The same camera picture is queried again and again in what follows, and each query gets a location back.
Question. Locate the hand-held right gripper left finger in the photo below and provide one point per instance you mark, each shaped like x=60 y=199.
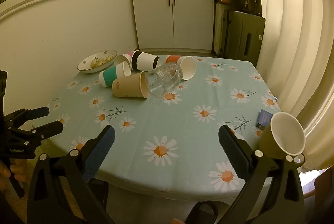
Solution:
x=100 y=153

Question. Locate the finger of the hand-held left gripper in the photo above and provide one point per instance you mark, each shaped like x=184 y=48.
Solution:
x=49 y=128
x=35 y=112

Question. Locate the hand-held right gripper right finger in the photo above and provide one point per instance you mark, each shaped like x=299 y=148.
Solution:
x=232 y=153

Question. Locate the brown paper cup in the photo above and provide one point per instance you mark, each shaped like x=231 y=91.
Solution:
x=126 y=87

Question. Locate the teal band white cup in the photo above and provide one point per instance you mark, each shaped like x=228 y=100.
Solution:
x=112 y=76

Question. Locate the orange band white cup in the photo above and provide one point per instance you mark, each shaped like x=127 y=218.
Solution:
x=189 y=67

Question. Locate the pink band white cup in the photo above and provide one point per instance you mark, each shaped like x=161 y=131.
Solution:
x=122 y=58

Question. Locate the clear glass cup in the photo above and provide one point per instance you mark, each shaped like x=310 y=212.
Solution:
x=165 y=77

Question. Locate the black band white cup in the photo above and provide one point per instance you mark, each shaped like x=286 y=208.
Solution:
x=144 y=61

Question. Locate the person's left hand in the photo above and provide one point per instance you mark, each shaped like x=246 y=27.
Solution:
x=17 y=167

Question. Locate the small blue box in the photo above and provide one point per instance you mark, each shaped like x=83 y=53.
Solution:
x=264 y=119

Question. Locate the daisy print tablecloth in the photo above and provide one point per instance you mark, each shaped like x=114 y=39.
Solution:
x=188 y=122

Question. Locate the olive mug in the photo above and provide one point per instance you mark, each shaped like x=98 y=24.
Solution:
x=287 y=135

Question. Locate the black slipper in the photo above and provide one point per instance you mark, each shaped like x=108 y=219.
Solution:
x=202 y=212

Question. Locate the floral white bowl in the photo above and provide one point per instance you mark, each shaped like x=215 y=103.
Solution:
x=86 y=67

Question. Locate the food pieces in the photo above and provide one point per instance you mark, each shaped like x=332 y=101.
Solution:
x=100 y=61

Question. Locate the dark green suitcase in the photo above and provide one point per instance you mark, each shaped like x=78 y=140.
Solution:
x=242 y=36

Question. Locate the light green suitcase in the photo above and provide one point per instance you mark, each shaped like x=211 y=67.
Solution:
x=220 y=28

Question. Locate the cream curtain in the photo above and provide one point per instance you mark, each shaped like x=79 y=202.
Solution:
x=294 y=44

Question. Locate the black bag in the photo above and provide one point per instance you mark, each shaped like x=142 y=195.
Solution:
x=248 y=1

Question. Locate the white cabinet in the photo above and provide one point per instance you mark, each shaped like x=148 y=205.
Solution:
x=182 y=4

